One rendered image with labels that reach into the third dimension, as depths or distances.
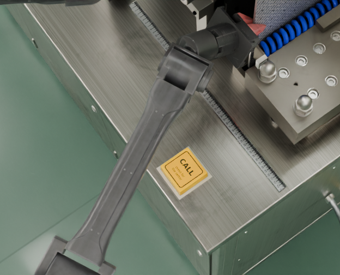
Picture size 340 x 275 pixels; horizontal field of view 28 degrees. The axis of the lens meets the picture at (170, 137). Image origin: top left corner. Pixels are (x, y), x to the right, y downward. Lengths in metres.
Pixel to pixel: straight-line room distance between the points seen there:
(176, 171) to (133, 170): 0.30
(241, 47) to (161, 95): 0.21
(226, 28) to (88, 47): 0.41
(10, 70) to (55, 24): 1.04
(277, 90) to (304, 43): 0.12
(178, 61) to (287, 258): 1.27
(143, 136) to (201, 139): 0.35
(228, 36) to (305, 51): 0.21
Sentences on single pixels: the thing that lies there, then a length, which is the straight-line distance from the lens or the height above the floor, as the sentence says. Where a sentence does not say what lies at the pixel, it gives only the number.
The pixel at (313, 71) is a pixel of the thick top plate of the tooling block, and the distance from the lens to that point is 1.33.
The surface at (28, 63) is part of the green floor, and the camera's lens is 2.57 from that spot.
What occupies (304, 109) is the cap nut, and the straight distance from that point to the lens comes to 1.27.
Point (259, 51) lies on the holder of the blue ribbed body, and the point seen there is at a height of 1.04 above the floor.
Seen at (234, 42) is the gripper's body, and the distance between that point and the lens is 1.22.
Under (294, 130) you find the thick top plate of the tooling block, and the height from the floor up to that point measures 1.03.
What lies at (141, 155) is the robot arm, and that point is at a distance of 1.07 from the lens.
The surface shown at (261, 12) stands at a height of 1.14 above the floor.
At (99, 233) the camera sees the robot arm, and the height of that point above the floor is 1.20.
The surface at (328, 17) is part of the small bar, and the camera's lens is 1.37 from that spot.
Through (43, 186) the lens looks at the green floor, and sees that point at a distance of 2.38.
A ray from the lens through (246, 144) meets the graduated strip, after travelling 1.40.
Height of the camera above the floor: 2.21
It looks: 69 degrees down
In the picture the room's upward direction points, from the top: 9 degrees counter-clockwise
